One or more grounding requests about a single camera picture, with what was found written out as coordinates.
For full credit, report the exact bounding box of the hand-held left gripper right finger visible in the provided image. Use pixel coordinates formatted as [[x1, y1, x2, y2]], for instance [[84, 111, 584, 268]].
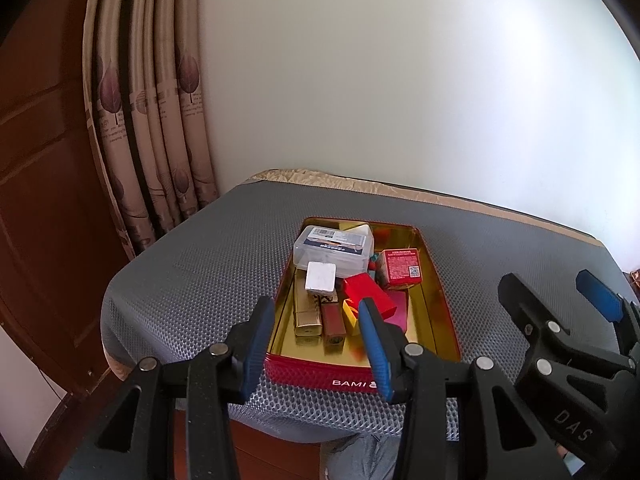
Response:
[[358, 297, 574, 480]]

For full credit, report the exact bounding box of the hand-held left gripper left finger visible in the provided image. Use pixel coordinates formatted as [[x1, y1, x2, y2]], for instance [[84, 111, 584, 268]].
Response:
[[59, 296, 277, 480]]

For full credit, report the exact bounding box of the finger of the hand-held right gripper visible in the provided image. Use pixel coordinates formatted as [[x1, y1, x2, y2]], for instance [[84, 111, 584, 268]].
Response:
[[575, 269, 640, 357], [498, 273, 632, 381]]

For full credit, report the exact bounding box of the pink eraser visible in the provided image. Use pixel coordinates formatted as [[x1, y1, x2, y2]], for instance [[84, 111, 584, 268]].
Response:
[[385, 290, 410, 333]]

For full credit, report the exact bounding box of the red plastic block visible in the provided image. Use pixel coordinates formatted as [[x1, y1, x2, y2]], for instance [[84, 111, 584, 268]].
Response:
[[341, 274, 398, 326]]

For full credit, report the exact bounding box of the red tin box gold interior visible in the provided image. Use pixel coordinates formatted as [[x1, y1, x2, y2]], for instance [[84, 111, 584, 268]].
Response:
[[263, 216, 463, 391]]

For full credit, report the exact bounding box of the small red carton box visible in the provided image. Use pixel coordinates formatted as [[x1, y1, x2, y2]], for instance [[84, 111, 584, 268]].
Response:
[[374, 247, 425, 291]]

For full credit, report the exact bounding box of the white eraser striped sleeve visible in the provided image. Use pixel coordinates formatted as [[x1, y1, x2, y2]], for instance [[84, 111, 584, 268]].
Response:
[[305, 261, 338, 307]]

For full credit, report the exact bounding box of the clear plastic box white label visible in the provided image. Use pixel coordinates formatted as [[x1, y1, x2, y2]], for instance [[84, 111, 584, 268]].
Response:
[[292, 225, 376, 268]]

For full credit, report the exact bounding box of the grey mesh-covered table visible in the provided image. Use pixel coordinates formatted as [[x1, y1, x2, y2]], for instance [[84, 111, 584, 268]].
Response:
[[100, 180, 628, 443]]

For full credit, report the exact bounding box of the person's grey trouser leg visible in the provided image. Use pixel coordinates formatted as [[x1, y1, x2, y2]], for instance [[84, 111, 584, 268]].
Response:
[[320, 432, 401, 480]]

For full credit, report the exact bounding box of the beige leaf print curtain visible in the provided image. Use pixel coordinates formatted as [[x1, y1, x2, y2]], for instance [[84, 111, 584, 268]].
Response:
[[82, 0, 221, 261]]

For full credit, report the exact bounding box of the brown wooden wardrobe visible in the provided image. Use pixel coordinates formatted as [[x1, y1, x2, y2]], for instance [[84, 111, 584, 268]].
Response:
[[0, 0, 138, 396]]

